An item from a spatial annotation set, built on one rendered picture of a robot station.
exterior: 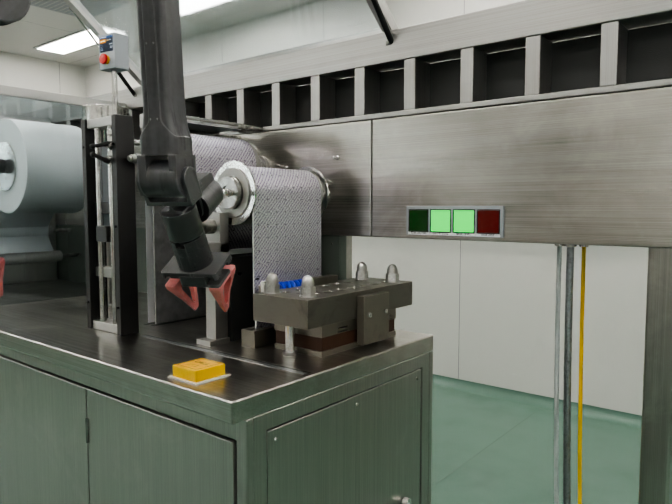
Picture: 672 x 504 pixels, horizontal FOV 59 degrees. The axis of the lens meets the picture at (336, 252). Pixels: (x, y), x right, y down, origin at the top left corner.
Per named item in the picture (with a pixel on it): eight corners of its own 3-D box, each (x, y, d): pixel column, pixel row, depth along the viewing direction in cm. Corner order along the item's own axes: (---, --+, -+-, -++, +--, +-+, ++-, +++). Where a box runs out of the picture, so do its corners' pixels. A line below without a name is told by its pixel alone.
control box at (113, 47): (94, 69, 170) (93, 33, 169) (113, 73, 176) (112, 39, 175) (110, 66, 167) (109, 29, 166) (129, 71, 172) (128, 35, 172)
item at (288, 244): (253, 293, 136) (252, 212, 134) (319, 283, 154) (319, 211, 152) (254, 294, 135) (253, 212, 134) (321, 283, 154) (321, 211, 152)
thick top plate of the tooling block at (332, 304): (253, 320, 130) (252, 293, 130) (361, 298, 161) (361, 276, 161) (307, 329, 120) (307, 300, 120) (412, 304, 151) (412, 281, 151)
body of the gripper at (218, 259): (181, 259, 104) (168, 223, 100) (234, 261, 101) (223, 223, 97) (163, 281, 99) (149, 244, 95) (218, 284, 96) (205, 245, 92)
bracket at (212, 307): (194, 344, 138) (192, 212, 136) (216, 339, 143) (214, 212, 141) (208, 347, 135) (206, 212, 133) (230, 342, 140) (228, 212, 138)
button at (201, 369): (172, 377, 111) (171, 364, 111) (202, 369, 117) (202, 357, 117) (195, 384, 107) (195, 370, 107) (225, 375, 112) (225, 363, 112)
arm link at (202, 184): (132, 174, 90) (182, 173, 87) (168, 142, 99) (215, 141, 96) (156, 240, 96) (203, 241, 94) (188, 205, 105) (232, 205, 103)
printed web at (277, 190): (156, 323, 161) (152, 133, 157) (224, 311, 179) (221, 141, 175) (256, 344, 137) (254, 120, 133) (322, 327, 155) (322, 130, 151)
